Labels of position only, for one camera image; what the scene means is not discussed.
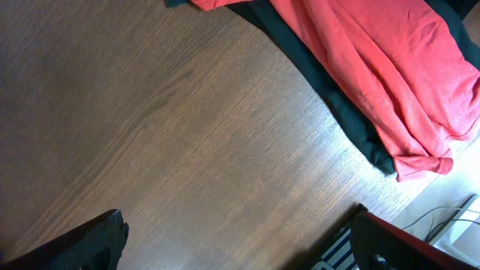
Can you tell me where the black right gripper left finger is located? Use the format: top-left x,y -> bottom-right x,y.
1,209 -> 129,270

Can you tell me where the black garment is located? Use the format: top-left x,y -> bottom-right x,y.
163,0 -> 480,176

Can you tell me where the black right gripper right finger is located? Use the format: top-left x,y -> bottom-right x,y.
349,211 -> 474,270

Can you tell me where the red t-shirt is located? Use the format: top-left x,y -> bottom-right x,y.
189,0 -> 480,183

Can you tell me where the white box with cables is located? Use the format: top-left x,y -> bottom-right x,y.
403,194 -> 479,269

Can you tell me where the striped blue white cloth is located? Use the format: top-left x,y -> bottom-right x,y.
310,229 -> 359,270

